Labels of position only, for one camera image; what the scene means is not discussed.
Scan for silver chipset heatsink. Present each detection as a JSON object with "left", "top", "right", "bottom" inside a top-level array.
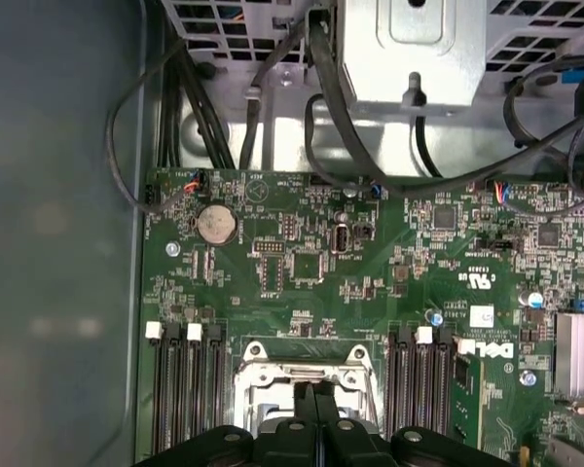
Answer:
[{"left": 553, "top": 311, "right": 584, "bottom": 399}]

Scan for black round cable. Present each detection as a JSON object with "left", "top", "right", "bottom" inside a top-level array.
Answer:
[{"left": 501, "top": 67, "right": 584, "bottom": 218}]

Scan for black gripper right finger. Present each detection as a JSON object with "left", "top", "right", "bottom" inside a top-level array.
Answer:
[{"left": 315, "top": 381, "right": 515, "bottom": 467}]

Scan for metal socket cover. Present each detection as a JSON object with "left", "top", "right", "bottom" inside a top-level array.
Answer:
[{"left": 234, "top": 357, "right": 375, "bottom": 439}]

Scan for green motherboard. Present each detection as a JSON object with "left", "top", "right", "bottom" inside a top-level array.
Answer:
[{"left": 140, "top": 167, "right": 584, "bottom": 467}]

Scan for silver internal USB port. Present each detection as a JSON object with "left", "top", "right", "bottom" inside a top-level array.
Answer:
[{"left": 329, "top": 222, "right": 355, "bottom": 258}]

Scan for thin grey wire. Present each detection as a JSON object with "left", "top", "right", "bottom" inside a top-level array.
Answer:
[{"left": 105, "top": 23, "right": 303, "bottom": 215}]

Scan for silver metal drive cage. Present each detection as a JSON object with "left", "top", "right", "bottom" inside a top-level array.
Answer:
[{"left": 163, "top": 0, "right": 584, "bottom": 118}]

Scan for black power cables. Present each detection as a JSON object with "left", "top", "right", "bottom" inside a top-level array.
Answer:
[{"left": 158, "top": 43, "right": 237, "bottom": 171}]

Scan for black flat cable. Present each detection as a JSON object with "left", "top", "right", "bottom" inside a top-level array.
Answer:
[{"left": 305, "top": 7, "right": 389, "bottom": 184}]

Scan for silver CPU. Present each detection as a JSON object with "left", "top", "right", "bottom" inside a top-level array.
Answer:
[{"left": 246, "top": 391, "right": 364, "bottom": 434}]

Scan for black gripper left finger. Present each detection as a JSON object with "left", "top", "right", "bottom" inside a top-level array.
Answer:
[{"left": 187, "top": 381, "right": 319, "bottom": 467}]

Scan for black PC case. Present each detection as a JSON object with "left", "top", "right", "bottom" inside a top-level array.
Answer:
[{"left": 0, "top": 0, "right": 584, "bottom": 467}]

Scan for CPU socket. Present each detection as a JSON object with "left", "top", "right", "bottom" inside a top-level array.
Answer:
[{"left": 229, "top": 340, "right": 379, "bottom": 442}]

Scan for round coin battery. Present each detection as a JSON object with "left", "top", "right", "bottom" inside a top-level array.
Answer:
[{"left": 194, "top": 201, "right": 238, "bottom": 246}]

